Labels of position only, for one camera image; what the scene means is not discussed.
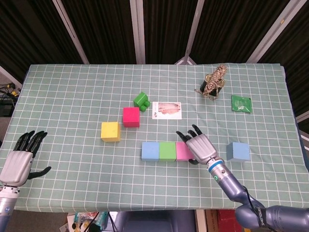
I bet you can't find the dark brown curtain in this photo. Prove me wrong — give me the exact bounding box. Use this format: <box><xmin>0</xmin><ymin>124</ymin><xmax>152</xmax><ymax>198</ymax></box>
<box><xmin>0</xmin><ymin>0</ymin><xmax>309</xmax><ymax>116</ymax></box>

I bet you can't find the braided beige rope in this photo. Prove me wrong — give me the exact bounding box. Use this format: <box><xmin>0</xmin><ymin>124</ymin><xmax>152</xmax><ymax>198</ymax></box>
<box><xmin>194</xmin><ymin>64</ymin><xmax>228</xmax><ymax>101</ymax></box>

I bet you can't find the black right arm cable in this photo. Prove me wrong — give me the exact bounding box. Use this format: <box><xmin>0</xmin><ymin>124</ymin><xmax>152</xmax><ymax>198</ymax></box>
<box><xmin>242</xmin><ymin>186</ymin><xmax>264</xmax><ymax>218</ymax></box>

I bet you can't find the grey post foot bracket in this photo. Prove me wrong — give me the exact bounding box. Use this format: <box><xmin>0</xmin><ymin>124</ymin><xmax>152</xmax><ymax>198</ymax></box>
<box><xmin>173</xmin><ymin>56</ymin><xmax>197</xmax><ymax>65</ymax></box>

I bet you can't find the green foil packet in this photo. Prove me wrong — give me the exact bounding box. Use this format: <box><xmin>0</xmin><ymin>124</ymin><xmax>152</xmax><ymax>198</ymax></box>
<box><xmin>231</xmin><ymin>94</ymin><xmax>253</xmax><ymax>114</ymax></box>

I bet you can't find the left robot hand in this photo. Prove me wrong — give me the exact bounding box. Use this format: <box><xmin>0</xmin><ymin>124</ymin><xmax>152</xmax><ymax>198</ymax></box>
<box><xmin>0</xmin><ymin>130</ymin><xmax>52</xmax><ymax>187</ymax></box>

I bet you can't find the black electronics box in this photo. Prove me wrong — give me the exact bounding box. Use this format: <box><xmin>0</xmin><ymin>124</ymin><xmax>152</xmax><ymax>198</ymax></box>
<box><xmin>0</xmin><ymin>102</ymin><xmax>13</xmax><ymax>117</ymax></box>

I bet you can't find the blue cube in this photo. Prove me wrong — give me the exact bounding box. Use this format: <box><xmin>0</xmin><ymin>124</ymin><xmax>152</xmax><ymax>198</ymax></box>
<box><xmin>226</xmin><ymin>142</ymin><xmax>251</xmax><ymax>162</ymax></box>
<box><xmin>141</xmin><ymin>142</ymin><xmax>160</xmax><ymax>162</ymax></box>

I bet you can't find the black strap on right arm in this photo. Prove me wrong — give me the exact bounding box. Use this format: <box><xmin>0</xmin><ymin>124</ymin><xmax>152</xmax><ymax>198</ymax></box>
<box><xmin>257</xmin><ymin>205</ymin><xmax>267</xmax><ymax>229</ymax></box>

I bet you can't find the white double frame post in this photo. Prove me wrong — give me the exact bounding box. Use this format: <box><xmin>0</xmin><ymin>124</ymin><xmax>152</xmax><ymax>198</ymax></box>
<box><xmin>129</xmin><ymin>0</ymin><xmax>146</xmax><ymax>65</ymax></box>

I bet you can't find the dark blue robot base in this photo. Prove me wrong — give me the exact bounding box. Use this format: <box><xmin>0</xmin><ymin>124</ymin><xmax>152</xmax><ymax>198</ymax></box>
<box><xmin>113</xmin><ymin>210</ymin><xmax>196</xmax><ymax>232</ymax></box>

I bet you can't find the green cube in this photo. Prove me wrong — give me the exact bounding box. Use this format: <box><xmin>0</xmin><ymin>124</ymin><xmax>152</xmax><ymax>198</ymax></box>
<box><xmin>158</xmin><ymin>142</ymin><xmax>177</xmax><ymax>162</ymax></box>

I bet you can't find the white picture card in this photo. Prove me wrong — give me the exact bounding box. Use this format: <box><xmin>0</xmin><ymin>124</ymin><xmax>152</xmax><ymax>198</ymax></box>
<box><xmin>152</xmin><ymin>101</ymin><xmax>182</xmax><ymax>120</ymax></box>

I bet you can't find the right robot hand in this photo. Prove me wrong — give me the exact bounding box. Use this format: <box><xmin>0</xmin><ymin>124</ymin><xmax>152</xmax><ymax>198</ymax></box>
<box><xmin>176</xmin><ymin>124</ymin><xmax>217</xmax><ymax>166</ymax></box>

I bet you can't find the yellow black cable bundle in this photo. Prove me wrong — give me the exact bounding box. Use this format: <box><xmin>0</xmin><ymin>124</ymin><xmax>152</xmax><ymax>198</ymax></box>
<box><xmin>0</xmin><ymin>82</ymin><xmax>21</xmax><ymax>97</ymax></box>

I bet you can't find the red box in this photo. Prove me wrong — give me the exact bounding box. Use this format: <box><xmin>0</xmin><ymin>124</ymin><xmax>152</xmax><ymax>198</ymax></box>
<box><xmin>217</xmin><ymin>209</ymin><xmax>239</xmax><ymax>232</ymax></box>

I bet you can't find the yellow cube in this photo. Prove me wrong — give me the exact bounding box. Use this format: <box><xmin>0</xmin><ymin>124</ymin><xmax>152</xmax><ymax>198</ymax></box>
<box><xmin>100</xmin><ymin>121</ymin><xmax>121</xmax><ymax>143</ymax></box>

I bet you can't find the pink cube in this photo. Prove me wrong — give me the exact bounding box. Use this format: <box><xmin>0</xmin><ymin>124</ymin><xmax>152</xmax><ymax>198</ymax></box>
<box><xmin>175</xmin><ymin>142</ymin><xmax>196</xmax><ymax>162</ymax></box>

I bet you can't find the white table leg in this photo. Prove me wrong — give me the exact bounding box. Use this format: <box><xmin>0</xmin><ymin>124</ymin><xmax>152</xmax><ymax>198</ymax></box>
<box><xmin>195</xmin><ymin>209</ymin><xmax>206</xmax><ymax>232</ymax></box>

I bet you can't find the green plastic toy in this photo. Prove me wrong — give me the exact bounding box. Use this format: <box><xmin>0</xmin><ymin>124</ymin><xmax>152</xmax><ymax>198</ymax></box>
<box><xmin>133</xmin><ymin>91</ymin><xmax>151</xmax><ymax>112</ymax></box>

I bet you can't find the teal snack packet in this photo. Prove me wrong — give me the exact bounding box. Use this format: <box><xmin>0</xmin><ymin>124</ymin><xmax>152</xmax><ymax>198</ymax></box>
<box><xmin>73</xmin><ymin>212</ymin><xmax>109</xmax><ymax>228</ymax></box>

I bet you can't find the green checkered tablecloth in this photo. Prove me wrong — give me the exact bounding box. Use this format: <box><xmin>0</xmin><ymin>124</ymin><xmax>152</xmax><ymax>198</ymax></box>
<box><xmin>0</xmin><ymin>62</ymin><xmax>309</xmax><ymax>214</ymax></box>

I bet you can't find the red cube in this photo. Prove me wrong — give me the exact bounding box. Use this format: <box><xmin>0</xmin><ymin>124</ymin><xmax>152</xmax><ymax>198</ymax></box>
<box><xmin>122</xmin><ymin>107</ymin><xmax>141</xmax><ymax>128</ymax></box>

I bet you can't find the dark green gift box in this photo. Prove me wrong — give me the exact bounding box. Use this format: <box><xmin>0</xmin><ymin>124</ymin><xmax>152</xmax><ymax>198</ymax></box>
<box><xmin>200</xmin><ymin>78</ymin><xmax>225</xmax><ymax>99</ymax></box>

